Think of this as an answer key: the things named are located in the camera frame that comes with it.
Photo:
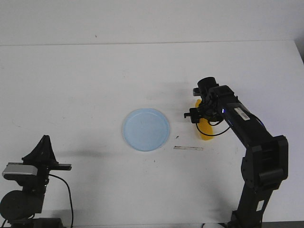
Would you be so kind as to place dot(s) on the light blue round plate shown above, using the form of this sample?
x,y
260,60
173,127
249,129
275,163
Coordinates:
x,y
146,129

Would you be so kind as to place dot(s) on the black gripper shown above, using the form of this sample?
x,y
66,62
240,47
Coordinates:
x,y
208,106
43,157

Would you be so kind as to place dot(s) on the yellow plastic corn cob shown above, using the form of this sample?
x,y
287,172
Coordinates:
x,y
205,130

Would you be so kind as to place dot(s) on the clear tape strip horizontal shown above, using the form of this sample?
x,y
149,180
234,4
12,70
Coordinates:
x,y
188,148

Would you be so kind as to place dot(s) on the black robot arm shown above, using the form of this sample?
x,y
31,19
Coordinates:
x,y
19,207
265,164

